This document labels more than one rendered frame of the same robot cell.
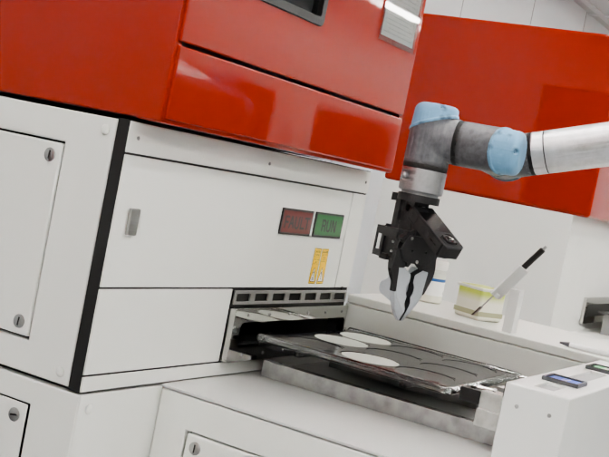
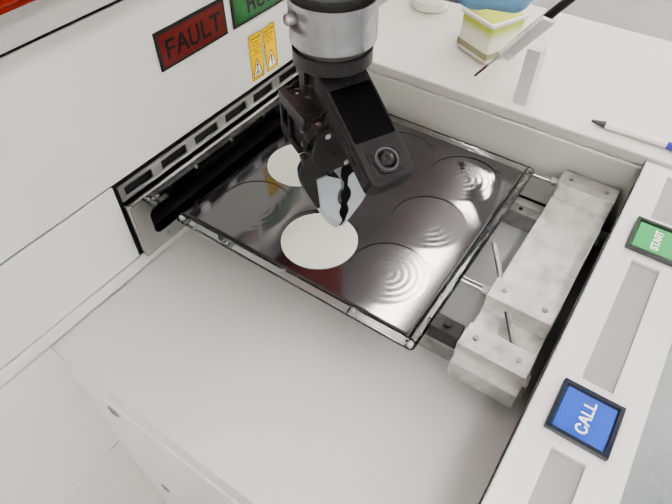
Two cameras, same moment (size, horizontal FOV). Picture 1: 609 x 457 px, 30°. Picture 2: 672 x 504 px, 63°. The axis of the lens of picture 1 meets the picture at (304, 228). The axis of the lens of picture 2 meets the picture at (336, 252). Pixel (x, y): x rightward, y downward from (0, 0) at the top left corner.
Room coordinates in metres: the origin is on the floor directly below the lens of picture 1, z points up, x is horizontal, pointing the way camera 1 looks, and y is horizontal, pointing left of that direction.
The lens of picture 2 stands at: (1.46, -0.23, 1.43)
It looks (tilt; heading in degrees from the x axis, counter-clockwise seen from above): 49 degrees down; 6
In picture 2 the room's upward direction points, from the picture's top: straight up
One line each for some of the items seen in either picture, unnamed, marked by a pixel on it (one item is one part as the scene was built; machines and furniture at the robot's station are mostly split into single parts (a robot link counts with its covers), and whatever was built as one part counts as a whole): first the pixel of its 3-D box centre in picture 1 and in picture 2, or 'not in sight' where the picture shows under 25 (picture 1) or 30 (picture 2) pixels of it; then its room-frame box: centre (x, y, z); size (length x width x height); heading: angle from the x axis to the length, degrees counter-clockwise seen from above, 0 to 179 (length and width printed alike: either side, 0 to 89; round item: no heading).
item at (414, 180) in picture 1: (420, 182); (329, 20); (1.91, -0.18, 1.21); 0.08 x 0.08 x 0.05
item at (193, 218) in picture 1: (247, 262); (125, 135); (1.98, 0.09, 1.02); 0.82 x 0.03 x 0.40; 152
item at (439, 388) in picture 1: (351, 363); (285, 275); (1.89, -0.12, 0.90); 0.37 x 0.01 x 0.01; 62
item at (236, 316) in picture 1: (289, 330); (242, 147); (2.13, -0.01, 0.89); 0.44 x 0.02 x 0.10; 152
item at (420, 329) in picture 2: (486, 383); (478, 246); (1.96, -0.36, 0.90); 0.38 x 0.01 x 0.01; 152
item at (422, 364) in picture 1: (392, 356); (361, 192); (2.05, -0.20, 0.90); 0.34 x 0.34 x 0.01; 62
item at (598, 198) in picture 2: not in sight; (585, 193); (2.08, -0.52, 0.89); 0.08 x 0.03 x 0.03; 62
